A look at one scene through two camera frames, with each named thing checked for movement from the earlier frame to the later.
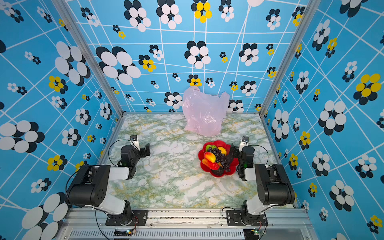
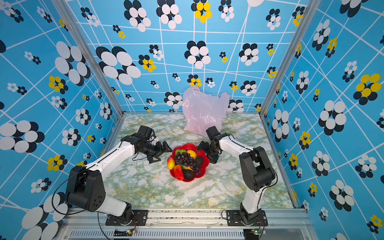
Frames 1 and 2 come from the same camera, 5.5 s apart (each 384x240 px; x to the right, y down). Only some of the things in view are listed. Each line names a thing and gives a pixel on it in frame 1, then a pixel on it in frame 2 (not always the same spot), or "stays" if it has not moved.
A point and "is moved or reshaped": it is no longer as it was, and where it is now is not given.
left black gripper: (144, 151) -> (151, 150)
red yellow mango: (210, 156) is moved or reshaped
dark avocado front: (219, 172) -> (188, 174)
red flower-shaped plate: (218, 143) -> (188, 146)
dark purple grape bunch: (220, 158) -> (186, 159)
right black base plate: (234, 218) stays
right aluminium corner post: (312, 7) stays
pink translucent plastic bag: (204, 112) stays
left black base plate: (139, 218) stays
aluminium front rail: (197, 224) stays
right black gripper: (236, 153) -> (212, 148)
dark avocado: (229, 158) -> (199, 160)
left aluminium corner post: (91, 54) stays
